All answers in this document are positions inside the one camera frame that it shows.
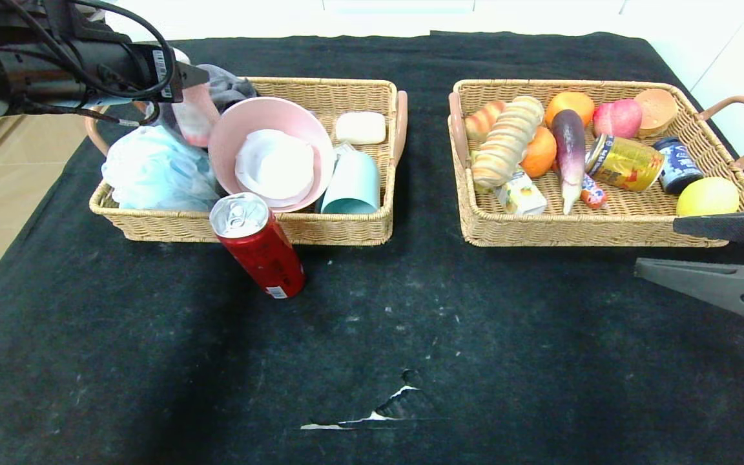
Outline teal plastic cup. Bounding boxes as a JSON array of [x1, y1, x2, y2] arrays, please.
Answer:
[[320, 150, 381, 214]]

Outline white soap bar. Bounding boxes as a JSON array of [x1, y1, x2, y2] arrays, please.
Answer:
[[335, 112, 387, 145]]

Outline orange fruit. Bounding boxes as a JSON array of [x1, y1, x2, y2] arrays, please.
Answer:
[[546, 92, 595, 128], [519, 127, 558, 179]]

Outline red peach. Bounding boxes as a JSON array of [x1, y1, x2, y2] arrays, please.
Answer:
[[593, 99, 643, 140]]

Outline white dish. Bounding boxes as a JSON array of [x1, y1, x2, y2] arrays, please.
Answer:
[[235, 129, 315, 206]]

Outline yellow drink can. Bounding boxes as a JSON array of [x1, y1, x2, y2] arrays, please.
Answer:
[[586, 134, 667, 192]]

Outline red soda can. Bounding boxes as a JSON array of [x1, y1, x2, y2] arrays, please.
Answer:
[[211, 192, 306, 299]]

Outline long striped bread roll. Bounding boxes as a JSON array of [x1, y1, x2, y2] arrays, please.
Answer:
[[471, 96, 546, 190]]

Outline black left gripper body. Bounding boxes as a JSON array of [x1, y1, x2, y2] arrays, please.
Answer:
[[102, 41, 184, 103]]

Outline round brown bun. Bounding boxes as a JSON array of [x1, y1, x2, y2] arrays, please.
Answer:
[[634, 89, 678, 138]]

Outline pink bowl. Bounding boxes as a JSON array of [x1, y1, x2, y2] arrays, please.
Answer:
[[208, 97, 336, 212]]

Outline wicker basket brown handles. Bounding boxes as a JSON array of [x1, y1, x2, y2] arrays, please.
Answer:
[[86, 77, 409, 246], [448, 79, 744, 248]]

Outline small juice carton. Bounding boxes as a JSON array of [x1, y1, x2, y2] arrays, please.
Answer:
[[493, 169, 548, 216]]

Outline yellow lemon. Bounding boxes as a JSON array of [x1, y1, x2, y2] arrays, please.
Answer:
[[676, 177, 740, 217]]

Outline dark blue tin can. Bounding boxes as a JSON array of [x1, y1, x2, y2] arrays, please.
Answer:
[[655, 137, 704, 195]]

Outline croissant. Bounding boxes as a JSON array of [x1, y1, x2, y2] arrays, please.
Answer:
[[464, 101, 508, 143]]

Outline white low cabinet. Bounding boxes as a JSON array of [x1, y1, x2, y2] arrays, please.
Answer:
[[105, 0, 744, 91]]

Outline pink lotion bottle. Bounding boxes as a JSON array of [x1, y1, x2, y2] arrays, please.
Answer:
[[170, 48, 222, 149]]

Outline grey cloth with tag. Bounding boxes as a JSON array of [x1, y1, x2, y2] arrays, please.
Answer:
[[152, 64, 258, 141]]

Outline purple eggplant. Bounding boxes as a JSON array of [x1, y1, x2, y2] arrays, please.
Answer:
[[550, 108, 587, 215]]

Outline light blue bath pouf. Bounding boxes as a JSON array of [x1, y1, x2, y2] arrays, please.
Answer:
[[101, 125, 223, 211]]

